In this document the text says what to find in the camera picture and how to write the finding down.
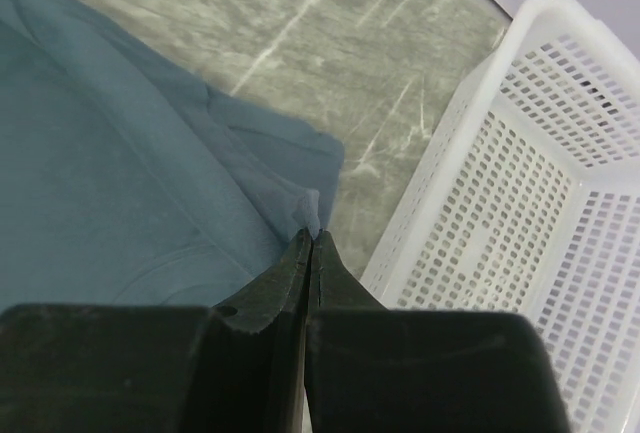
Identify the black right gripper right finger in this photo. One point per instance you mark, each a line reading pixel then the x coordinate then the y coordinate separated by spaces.
pixel 373 369

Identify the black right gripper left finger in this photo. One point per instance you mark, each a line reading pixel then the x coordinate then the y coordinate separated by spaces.
pixel 233 367

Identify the blue-grey t-shirt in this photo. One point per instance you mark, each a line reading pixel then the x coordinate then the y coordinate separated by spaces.
pixel 127 180

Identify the white perforated plastic basket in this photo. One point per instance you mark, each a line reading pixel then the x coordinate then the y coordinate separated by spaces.
pixel 527 200

